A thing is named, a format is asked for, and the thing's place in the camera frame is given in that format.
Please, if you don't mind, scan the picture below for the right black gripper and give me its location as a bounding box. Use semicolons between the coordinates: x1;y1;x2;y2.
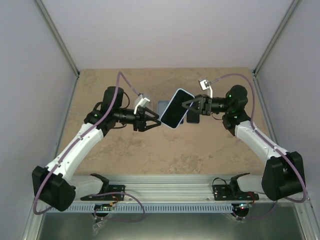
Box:
182;94;232;116

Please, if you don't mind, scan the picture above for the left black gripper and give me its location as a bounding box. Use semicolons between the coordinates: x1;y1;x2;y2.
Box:
114;106;161;132

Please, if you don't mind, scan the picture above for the light blue phone case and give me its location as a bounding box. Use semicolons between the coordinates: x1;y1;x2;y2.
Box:
156;100;170;119

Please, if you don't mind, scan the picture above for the beige phone case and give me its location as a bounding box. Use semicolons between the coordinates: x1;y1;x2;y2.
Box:
143;93;154;111

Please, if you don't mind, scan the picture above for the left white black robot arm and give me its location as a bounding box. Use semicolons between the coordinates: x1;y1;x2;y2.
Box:
32;86;161;212

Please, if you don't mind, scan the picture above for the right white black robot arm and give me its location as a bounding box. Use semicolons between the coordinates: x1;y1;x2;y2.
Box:
182;85;307;202

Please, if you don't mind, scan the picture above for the left circuit board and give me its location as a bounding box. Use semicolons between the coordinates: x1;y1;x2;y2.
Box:
93;202;117;212

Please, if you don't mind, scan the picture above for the circuit board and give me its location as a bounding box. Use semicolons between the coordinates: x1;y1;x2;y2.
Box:
93;202;117;212
234;202;253;211

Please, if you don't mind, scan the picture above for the right circuit board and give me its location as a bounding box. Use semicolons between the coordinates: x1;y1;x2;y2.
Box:
234;202;253;211

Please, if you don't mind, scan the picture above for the clear plastic bag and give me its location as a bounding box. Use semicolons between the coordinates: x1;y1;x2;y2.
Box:
92;219;106;236

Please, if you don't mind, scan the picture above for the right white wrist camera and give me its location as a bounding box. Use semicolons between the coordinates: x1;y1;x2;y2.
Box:
198;79;213;99

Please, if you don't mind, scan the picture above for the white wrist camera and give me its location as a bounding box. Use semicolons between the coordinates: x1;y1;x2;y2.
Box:
198;79;213;99
133;93;146;115

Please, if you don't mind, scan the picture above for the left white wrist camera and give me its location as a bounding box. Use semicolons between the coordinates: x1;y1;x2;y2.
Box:
133;93;146;115

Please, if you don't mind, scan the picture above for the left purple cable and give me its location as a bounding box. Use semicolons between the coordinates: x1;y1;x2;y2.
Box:
32;71;147;223

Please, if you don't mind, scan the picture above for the purple cable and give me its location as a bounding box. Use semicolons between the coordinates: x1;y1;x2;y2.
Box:
32;71;147;223
209;72;308;221

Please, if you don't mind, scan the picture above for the aluminium rail frame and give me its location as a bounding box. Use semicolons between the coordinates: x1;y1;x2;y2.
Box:
21;67;320;240

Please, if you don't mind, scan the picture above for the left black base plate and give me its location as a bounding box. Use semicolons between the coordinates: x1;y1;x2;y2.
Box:
80;184;126;201

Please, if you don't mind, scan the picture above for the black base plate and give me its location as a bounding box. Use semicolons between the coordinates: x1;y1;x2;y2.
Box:
80;184;126;201
211;177;260;202

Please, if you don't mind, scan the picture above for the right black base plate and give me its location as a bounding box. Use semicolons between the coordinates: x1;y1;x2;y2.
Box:
211;177;260;202

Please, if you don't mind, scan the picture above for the left aluminium corner post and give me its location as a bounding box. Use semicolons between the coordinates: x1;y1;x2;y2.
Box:
34;0;80;78

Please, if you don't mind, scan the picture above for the aluminium corner post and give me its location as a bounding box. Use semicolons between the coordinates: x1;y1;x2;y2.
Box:
34;0;80;78
252;0;302;77

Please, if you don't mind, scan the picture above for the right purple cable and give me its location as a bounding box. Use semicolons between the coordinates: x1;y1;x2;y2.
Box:
209;72;308;221

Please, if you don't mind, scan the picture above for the blue slotted cable duct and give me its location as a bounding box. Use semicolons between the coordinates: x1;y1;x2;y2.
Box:
44;202;236;214

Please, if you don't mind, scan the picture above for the right aluminium corner post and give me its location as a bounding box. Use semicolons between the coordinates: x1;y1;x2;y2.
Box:
252;0;302;77

